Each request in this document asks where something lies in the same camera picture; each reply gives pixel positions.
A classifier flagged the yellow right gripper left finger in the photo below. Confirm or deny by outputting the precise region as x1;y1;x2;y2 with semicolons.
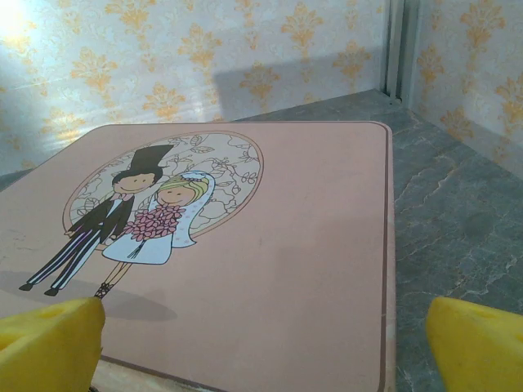
0;296;105;392

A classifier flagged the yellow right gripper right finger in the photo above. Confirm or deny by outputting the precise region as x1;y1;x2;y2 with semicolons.
426;296;523;392

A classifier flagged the pink box with cartoon couple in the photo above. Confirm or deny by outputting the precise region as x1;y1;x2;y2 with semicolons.
0;121;396;392

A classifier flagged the aluminium frame post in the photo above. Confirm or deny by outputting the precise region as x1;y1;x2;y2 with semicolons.
382;0;422;105

